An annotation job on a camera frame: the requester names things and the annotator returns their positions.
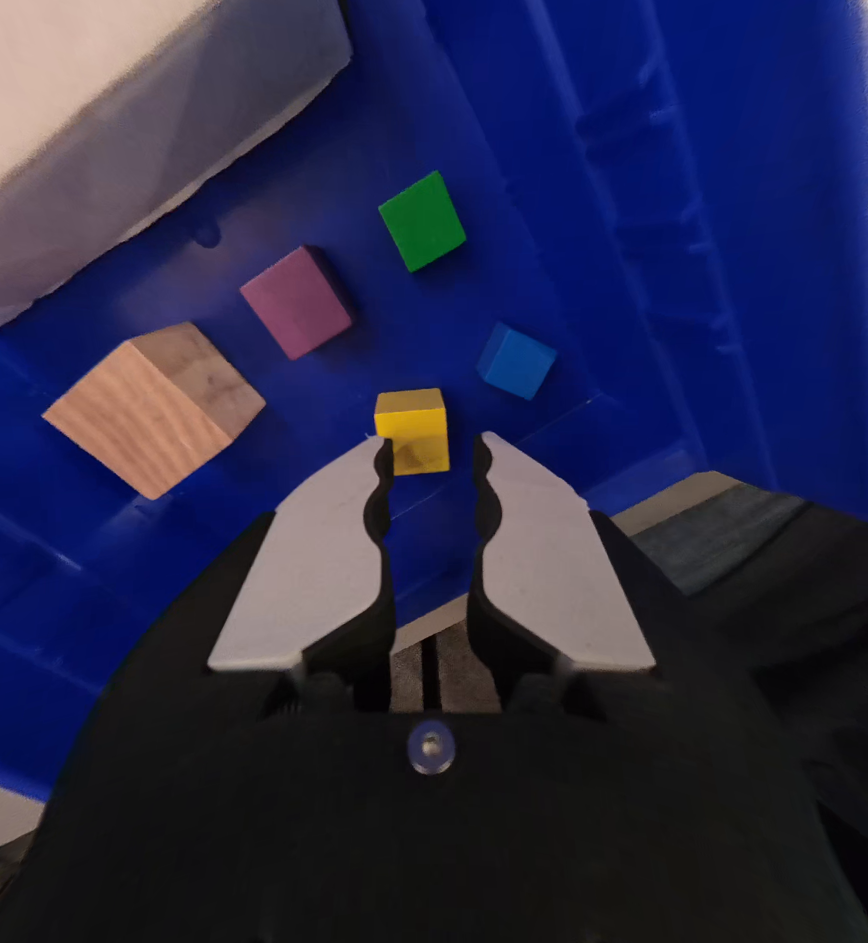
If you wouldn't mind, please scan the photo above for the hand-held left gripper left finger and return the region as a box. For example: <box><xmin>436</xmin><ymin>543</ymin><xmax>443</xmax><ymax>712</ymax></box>
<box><xmin>206</xmin><ymin>437</ymin><xmax>396</xmax><ymax>686</ymax></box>

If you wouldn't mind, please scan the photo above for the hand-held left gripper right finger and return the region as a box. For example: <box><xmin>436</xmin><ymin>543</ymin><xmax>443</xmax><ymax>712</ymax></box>
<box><xmin>469</xmin><ymin>432</ymin><xmax>657</xmax><ymax>686</ymax></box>

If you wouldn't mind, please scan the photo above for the yellow wooden cube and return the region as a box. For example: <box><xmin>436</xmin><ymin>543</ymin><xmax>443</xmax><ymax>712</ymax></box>
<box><xmin>373</xmin><ymin>388</ymin><xmax>451</xmax><ymax>477</ymax></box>

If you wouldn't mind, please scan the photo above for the small blue wooden cube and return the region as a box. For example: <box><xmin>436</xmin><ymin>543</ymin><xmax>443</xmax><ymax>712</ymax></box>
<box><xmin>476</xmin><ymin>322</ymin><xmax>559</xmax><ymax>402</ymax></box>

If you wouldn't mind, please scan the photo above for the blue plastic bin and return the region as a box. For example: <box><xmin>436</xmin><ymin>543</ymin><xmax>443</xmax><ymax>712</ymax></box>
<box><xmin>0</xmin><ymin>0</ymin><xmax>868</xmax><ymax>804</ymax></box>

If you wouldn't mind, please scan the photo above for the white cardboard box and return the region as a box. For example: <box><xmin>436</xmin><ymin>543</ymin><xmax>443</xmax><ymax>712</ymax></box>
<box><xmin>0</xmin><ymin>0</ymin><xmax>355</xmax><ymax>337</ymax></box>

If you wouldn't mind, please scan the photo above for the large natural wooden cube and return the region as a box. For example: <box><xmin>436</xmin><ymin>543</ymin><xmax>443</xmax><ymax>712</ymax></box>
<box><xmin>42</xmin><ymin>322</ymin><xmax>267</xmax><ymax>501</ymax></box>

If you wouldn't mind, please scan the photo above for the person's dark clothing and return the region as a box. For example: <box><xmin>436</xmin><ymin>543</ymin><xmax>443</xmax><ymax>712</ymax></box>
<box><xmin>688</xmin><ymin>497</ymin><xmax>868</xmax><ymax>878</ymax></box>

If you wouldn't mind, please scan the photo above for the purple wooden cube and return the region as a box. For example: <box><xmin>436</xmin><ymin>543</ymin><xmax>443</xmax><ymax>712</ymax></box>
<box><xmin>240</xmin><ymin>245</ymin><xmax>354</xmax><ymax>362</ymax></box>

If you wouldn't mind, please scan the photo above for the green wooden cube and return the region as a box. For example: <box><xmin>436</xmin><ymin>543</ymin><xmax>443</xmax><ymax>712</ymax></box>
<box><xmin>378</xmin><ymin>171</ymin><xmax>468</xmax><ymax>274</ymax></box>

